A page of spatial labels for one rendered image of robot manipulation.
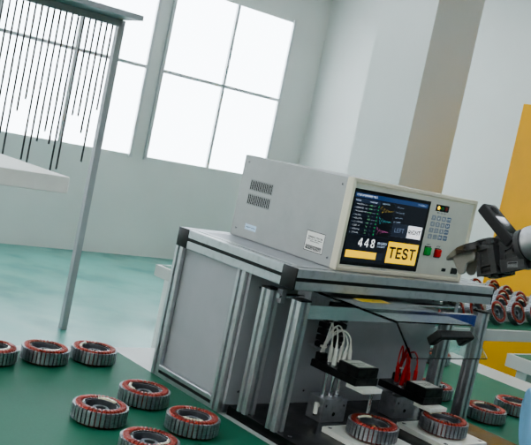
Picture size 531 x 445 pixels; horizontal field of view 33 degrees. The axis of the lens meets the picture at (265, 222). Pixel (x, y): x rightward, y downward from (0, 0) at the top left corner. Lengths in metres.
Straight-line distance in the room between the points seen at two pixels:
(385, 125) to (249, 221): 3.99
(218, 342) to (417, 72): 4.18
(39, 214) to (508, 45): 4.56
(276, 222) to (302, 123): 8.08
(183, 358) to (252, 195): 0.42
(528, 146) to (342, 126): 4.08
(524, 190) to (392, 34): 1.36
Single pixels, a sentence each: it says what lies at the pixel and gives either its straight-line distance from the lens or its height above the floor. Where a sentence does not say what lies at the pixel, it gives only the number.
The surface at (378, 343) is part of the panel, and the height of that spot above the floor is 0.92.
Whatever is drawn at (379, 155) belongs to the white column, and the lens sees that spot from 6.12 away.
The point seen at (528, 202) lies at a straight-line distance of 5.96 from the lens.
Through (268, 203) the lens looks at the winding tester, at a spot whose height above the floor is 1.21.
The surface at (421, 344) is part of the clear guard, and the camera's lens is 1.81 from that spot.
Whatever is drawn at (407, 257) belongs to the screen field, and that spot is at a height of 1.16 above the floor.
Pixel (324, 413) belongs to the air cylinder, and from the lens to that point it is 2.06.
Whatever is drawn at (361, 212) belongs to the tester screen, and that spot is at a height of 1.25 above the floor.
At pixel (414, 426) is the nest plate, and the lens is 2.17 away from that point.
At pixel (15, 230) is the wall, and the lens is 8.53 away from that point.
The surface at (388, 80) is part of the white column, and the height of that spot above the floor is 1.94.
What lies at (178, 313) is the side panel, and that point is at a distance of 2.19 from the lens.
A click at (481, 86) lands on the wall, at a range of 8.70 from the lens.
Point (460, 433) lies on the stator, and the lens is 2.15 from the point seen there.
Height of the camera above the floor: 1.35
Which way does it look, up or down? 5 degrees down
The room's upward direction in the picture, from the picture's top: 12 degrees clockwise
